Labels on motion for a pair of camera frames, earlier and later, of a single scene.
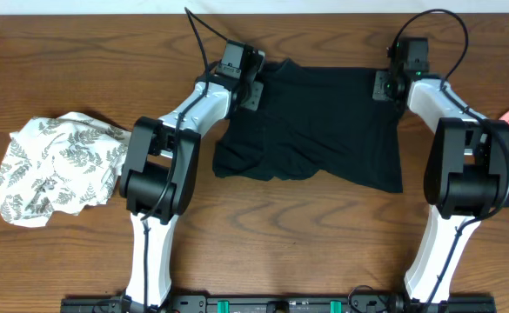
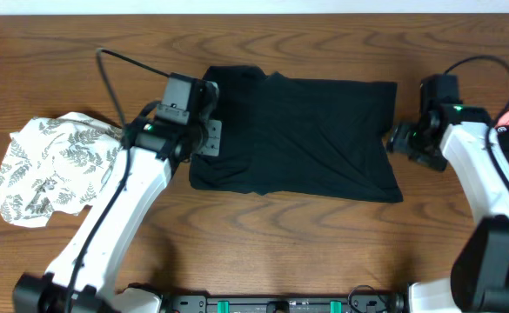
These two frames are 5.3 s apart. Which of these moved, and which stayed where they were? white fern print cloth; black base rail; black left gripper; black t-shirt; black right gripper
Moved: black t-shirt; black left gripper; black right gripper
Stayed: white fern print cloth; black base rail
